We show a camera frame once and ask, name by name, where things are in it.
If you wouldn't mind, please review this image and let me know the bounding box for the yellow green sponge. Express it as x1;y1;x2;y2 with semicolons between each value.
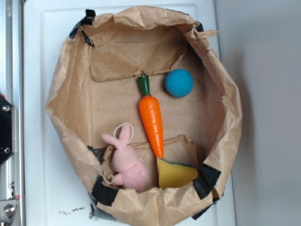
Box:
157;157;198;189

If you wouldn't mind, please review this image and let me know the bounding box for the orange toy carrot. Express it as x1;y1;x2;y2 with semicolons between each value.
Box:
137;75;164;158

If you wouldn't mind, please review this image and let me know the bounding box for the blue rubber ball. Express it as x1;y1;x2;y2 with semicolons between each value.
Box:
164;69;194;98

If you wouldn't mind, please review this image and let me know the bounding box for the brown paper bag bin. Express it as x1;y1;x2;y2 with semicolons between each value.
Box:
47;6;242;226

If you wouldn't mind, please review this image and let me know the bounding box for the pink plush bunny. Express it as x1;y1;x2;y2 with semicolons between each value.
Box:
102;123;150;193

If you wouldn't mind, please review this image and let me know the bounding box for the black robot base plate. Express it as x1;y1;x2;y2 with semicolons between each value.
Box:
0;94;14;166

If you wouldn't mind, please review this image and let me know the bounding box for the aluminium frame rail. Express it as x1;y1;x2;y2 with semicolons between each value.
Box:
0;0;26;226

